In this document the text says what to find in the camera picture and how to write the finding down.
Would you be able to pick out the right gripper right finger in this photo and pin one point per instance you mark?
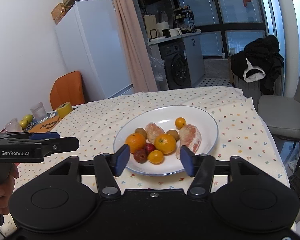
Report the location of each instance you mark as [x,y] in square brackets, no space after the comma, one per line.
[201,168]

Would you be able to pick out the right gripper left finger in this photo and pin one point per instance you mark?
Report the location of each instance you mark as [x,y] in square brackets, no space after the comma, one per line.
[107,167]

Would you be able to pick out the large pomelo segment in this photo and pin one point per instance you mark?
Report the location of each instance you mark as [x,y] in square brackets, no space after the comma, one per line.
[190,137]

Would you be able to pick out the large orange front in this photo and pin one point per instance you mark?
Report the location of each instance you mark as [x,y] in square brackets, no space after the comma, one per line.
[135,141]

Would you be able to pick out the large orange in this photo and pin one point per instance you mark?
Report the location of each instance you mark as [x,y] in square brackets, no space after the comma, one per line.
[135,141]
[165,143]

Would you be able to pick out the green-brown longan front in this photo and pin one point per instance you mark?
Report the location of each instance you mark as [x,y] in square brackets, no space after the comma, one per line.
[174,134]

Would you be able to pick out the green-brown longan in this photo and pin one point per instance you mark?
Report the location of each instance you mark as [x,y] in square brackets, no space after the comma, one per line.
[142,132]
[174,134]

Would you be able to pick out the large orange back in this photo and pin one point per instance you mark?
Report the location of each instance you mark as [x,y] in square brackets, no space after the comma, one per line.
[165,143]

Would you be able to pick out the small kumquat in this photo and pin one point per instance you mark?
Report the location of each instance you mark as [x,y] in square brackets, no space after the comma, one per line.
[180,123]
[156,157]

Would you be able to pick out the small pomelo segment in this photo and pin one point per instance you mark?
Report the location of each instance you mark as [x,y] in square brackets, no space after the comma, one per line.
[153,131]

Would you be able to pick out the dark red jujube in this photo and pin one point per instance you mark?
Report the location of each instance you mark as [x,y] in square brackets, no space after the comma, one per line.
[140,156]

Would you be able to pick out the person's left hand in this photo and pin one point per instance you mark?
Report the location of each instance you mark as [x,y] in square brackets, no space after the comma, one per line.
[6,190]

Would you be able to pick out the frosted tall glass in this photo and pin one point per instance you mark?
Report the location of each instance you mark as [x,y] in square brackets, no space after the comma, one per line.
[13,126]

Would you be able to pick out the green apple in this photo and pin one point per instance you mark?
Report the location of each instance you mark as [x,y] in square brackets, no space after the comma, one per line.
[28,118]
[23,123]

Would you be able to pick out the orange cat table mat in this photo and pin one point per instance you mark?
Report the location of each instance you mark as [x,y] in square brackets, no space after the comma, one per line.
[53,119]

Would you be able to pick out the clear water glass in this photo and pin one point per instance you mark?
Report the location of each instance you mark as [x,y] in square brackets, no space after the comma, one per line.
[39,112]

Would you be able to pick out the floral white tablecloth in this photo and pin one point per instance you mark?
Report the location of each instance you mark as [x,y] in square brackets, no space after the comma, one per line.
[240,130]

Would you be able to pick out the white plate blue rim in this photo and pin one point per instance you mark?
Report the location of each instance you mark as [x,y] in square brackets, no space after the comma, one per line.
[165,117]

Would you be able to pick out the yellow tape roll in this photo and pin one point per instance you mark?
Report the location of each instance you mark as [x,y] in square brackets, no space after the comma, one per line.
[64,109]

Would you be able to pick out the orange chair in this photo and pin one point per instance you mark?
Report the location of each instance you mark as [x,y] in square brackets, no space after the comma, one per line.
[67,88]

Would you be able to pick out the pink curtain left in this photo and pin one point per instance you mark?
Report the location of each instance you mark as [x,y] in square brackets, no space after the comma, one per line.
[134,45]

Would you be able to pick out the black washing machine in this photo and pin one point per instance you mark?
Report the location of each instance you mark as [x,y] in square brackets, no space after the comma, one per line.
[175,63]

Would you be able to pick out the grey chair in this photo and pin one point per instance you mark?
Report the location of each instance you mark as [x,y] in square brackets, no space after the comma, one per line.
[282,116]

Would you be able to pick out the black white jacket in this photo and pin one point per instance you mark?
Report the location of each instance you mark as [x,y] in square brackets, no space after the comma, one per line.
[261,61]

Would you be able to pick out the white refrigerator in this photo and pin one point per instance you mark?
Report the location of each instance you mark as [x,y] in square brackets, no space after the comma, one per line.
[89,39]

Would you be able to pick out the white kettle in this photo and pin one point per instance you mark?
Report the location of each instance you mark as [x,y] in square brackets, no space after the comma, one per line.
[175,32]

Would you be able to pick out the wicker basket on fridge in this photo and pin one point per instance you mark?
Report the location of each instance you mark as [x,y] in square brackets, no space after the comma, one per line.
[59,12]

